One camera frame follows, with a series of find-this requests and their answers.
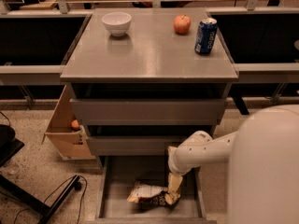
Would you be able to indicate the brown chip bag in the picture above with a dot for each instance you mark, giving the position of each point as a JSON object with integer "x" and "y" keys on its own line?
{"x": 154, "y": 195}

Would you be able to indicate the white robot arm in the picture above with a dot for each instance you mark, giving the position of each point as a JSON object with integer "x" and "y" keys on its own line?
{"x": 263, "y": 170}

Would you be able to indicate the middle grey drawer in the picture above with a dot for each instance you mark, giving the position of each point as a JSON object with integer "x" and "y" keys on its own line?
{"x": 132, "y": 145}

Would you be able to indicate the open bottom grey drawer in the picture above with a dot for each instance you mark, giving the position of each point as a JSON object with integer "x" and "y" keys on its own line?
{"x": 117, "y": 180}

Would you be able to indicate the grey drawer cabinet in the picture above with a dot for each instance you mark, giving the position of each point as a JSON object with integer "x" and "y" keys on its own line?
{"x": 150, "y": 61}

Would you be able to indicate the top grey drawer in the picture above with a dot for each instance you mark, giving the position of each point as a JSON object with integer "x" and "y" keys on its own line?
{"x": 148, "y": 112}

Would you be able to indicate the cardboard box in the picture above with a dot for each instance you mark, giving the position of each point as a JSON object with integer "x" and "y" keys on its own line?
{"x": 70, "y": 144}

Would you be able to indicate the orange fruit in box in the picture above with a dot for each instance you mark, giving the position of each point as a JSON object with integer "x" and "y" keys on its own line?
{"x": 74, "y": 125}

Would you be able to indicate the blue soda can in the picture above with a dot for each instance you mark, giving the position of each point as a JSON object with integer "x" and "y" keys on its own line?
{"x": 206, "y": 34}

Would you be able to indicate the red apple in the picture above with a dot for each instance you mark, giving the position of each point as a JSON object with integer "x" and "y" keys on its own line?
{"x": 182, "y": 24}

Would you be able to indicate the white ceramic bowl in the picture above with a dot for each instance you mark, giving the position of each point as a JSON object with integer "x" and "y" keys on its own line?
{"x": 117, "y": 23}

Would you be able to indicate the black round object left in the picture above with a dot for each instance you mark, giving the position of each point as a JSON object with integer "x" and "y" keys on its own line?
{"x": 7, "y": 134}

